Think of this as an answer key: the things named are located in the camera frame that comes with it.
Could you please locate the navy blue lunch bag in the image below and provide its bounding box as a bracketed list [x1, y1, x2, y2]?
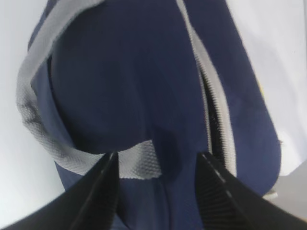
[16, 0, 281, 230]

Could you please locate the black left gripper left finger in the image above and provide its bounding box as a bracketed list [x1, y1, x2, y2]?
[7, 153, 119, 230]

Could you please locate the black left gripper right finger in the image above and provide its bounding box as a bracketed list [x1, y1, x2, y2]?
[196, 152, 307, 230]

